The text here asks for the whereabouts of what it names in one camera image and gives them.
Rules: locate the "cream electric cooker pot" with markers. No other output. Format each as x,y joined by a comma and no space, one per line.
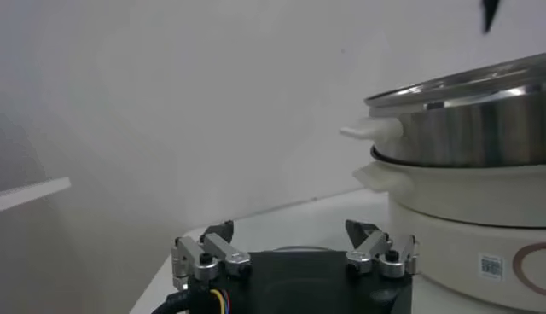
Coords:
448,239

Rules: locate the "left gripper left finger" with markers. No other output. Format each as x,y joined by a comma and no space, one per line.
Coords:
213,251

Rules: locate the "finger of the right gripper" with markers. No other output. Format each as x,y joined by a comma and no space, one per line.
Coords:
489,13

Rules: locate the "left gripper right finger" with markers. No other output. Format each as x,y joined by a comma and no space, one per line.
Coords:
384,251

